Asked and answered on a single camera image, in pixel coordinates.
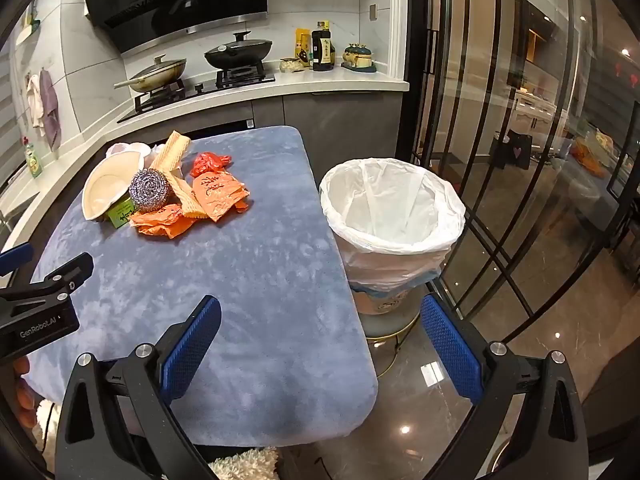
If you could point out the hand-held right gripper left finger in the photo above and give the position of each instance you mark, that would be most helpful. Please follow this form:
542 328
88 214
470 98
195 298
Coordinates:
192 345

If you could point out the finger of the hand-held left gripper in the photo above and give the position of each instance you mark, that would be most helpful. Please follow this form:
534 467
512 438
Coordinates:
15 260
70 270

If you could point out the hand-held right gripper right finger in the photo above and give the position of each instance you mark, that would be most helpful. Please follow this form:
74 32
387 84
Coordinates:
450 350

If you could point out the green packet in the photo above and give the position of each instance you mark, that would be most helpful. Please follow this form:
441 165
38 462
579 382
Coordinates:
120 216

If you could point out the white bowl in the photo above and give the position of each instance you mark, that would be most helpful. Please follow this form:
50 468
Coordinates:
107 187

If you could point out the bin with white liner bag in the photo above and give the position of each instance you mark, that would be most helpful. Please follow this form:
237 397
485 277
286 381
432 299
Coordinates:
395 210

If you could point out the yellow waffle cloth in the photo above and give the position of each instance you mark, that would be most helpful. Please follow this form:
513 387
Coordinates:
170 152

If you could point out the orange plastic bag red print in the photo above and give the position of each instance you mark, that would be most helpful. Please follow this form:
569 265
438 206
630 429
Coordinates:
220 192

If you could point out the person's left forearm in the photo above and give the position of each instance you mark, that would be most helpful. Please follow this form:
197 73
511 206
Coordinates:
47 415

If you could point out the person's left hand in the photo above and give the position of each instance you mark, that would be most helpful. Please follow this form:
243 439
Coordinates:
25 390

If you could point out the green cushioned gold stool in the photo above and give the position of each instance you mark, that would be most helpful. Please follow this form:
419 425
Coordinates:
390 322

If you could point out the blue-grey plush blanket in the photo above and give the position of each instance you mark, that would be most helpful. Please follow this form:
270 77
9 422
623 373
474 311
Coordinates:
250 260

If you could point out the steel wool scrubber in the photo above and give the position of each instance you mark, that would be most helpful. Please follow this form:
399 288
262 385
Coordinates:
149 190

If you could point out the person's fluffy cream clothing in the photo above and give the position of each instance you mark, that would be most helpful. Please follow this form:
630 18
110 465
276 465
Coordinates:
245 466

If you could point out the clear crumpled plastic bag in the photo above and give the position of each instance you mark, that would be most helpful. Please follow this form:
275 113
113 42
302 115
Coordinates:
125 149

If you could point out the clear plastic wrapper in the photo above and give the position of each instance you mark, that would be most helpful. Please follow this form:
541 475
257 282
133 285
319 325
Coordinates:
156 151

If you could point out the purple hanging towel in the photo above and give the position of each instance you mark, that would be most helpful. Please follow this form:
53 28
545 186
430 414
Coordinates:
51 110

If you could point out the white hanging towel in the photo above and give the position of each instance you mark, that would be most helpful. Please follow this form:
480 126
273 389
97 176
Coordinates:
35 102

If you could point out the black stool with heart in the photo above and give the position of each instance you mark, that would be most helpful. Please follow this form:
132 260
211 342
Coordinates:
515 150

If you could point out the black gas stove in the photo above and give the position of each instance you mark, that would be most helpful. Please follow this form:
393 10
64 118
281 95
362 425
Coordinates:
200 91

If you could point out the grey kitchen cabinet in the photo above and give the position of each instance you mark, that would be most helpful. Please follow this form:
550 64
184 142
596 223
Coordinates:
340 115

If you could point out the black framed glass door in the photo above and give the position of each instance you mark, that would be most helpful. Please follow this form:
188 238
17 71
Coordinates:
500 85

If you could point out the black wok with lid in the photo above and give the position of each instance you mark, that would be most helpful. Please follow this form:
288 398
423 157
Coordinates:
237 50

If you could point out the black range hood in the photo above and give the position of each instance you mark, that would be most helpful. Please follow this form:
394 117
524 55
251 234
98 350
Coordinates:
170 0

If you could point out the spice jar set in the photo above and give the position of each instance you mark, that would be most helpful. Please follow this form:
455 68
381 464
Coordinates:
358 57

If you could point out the yellow food packet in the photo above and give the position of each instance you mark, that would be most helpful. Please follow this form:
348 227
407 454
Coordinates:
302 42

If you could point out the dark sauce bottle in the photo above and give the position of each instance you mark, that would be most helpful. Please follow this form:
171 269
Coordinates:
322 50

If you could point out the wall socket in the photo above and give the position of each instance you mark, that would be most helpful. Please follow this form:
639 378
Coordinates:
372 12

